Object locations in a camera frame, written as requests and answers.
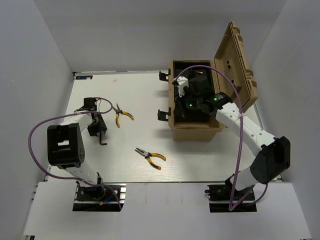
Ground black toolbox rear latch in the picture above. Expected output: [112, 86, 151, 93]
[158, 69, 171, 82]

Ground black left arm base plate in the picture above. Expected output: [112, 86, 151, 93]
[72, 183, 127, 212]

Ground black toolbox front latch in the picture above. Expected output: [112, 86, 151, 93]
[157, 107, 171, 122]

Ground blue table corner label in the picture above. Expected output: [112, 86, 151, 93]
[75, 75, 93, 80]

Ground tan plastic toolbox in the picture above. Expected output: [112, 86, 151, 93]
[168, 22, 258, 142]

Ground yellow black pliers near front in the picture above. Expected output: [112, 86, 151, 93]
[134, 147, 167, 170]

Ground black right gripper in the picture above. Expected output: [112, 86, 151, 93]
[173, 89, 202, 118]

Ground yellow black needle-nose pliers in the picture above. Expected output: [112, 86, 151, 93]
[114, 102, 135, 129]

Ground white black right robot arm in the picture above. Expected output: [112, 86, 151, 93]
[173, 74, 291, 200]

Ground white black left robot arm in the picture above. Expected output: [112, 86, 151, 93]
[47, 97, 108, 200]

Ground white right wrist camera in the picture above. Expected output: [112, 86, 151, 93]
[172, 76, 189, 98]

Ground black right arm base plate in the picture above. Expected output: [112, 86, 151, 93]
[204, 182, 258, 214]

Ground black toolbox latch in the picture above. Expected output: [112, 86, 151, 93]
[158, 69, 171, 82]
[157, 107, 171, 122]

